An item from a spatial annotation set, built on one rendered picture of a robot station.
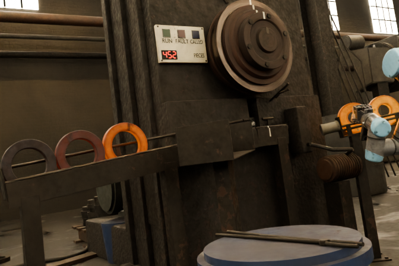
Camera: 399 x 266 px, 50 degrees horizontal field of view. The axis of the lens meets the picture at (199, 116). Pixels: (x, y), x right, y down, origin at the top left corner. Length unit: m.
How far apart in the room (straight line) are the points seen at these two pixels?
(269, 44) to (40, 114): 6.22
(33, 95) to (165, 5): 6.00
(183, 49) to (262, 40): 0.38
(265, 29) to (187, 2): 0.42
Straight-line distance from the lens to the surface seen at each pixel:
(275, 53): 2.10
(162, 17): 2.08
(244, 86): 2.03
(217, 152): 1.45
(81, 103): 8.10
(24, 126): 7.83
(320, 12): 6.58
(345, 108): 2.29
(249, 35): 2.02
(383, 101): 2.35
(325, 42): 6.47
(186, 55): 2.06
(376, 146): 1.97
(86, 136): 1.68
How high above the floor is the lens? 0.60
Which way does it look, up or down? 6 degrees up
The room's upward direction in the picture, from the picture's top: 7 degrees counter-clockwise
